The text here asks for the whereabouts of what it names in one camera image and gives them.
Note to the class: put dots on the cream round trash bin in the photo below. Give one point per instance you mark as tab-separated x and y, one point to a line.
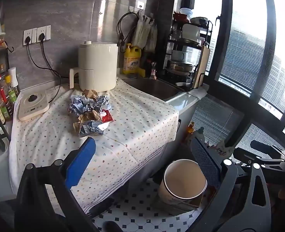
183	181

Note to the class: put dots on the hanging white gloves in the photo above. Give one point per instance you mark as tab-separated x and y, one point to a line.
144	33

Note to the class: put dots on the green label condiment bottle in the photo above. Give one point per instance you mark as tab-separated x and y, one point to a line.
11	91

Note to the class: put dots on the cream air fryer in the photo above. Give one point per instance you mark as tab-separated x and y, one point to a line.
96	65

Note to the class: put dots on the crumpled brown paper bag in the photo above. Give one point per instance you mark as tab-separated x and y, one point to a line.
89	93

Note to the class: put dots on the yellow detergent bottle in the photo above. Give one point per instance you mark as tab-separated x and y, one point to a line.
131	60

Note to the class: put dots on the floral white tablecloth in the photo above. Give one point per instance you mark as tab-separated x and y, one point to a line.
132	125

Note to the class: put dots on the small pink bottle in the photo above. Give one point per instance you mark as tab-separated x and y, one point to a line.
154	71

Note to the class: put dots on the red chili sauce bottle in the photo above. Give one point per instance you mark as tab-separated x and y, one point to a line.
1	89

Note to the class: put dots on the black dish rack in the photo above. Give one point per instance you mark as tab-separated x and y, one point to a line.
173	43

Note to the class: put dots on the black s hook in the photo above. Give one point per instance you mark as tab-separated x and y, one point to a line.
10	49

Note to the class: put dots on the orange bottle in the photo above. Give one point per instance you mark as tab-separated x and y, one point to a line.
190	130

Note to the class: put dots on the white bowl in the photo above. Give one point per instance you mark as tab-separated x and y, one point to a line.
190	32

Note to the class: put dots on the crumpled aluminium foil ball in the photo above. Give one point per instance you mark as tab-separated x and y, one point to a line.
103	99

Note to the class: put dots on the white-capped oil bottle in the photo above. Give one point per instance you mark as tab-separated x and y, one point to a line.
14	79

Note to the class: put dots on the colourful snack packets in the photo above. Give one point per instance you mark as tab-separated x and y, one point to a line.
1	45

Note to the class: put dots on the white enamel mug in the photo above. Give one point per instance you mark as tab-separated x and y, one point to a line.
179	56

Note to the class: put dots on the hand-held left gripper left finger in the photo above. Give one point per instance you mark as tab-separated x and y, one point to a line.
82	162

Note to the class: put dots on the steel pot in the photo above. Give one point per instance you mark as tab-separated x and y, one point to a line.
179	65

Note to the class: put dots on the blue silver wrapper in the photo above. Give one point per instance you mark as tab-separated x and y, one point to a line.
78	105

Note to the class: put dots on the steel kitchen sink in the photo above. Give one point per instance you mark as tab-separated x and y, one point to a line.
154	88

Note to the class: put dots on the black window frame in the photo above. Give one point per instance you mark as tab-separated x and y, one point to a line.
225	29

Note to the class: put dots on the white dish cloth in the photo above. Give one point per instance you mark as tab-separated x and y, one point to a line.
198	92

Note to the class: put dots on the silver foil packet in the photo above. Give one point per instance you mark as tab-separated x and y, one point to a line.
93	128

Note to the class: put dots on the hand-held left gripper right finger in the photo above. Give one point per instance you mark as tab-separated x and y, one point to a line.
206	159

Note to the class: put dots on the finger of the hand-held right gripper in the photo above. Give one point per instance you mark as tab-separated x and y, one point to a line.
242	155

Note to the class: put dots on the white red printed wrapper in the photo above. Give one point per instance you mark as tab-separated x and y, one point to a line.
221	150

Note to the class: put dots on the white wall socket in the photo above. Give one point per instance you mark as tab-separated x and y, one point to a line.
30	36
43	33

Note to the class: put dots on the wooden cutting board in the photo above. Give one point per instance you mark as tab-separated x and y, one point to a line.
201	62

